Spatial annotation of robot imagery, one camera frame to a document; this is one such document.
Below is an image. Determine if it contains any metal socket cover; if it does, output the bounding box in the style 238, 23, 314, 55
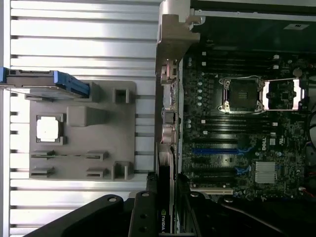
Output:
263, 78, 309, 112

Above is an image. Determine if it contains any white expansion slot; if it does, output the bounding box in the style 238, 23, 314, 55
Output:
190, 187, 234, 196

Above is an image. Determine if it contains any black open PC case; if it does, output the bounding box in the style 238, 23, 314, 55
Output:
154, 0, 316, 237

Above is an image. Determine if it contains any silver chipset heatsink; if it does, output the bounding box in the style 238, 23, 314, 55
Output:
254, 161, 277, 184

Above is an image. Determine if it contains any CPU socket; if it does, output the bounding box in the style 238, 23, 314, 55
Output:
218, 75, 266, 115

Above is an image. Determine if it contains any green RAM stick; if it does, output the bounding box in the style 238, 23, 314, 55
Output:
31, 151, 104, 158

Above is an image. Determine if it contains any silver CPU chip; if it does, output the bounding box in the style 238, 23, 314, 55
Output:
36, 116, 61, 143

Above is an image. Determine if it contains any green motherboard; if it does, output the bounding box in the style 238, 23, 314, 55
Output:
182, 44, 311, 198

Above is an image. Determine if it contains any grey parts rack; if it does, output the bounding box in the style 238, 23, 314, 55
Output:
24, 80, 138, 182

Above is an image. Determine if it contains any blue expansion slot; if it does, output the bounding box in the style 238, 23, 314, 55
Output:
191, 147, 241, 156

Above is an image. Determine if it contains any hard disk blue carrier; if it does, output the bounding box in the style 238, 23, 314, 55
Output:
0, 66, 91, 99

